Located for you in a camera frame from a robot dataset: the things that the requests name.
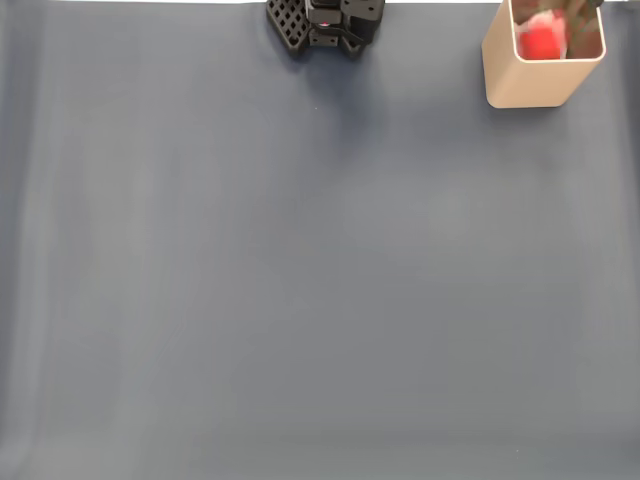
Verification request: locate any red cube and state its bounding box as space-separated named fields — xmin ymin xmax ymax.
xmin=517 ymin=24 xmax=564 ymax=61

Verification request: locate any beige rectangular box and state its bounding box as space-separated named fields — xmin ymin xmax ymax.
xmin=481 ymin=0 xmax=608 ymax=109

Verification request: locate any grey table cloth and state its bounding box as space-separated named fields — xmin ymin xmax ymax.
xmin=0 ymin=2 xmax=640 ymax=480

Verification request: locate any white crumpled paper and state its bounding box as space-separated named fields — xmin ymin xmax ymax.
xmin=513 ymin=8 xmax=572 ymax=62

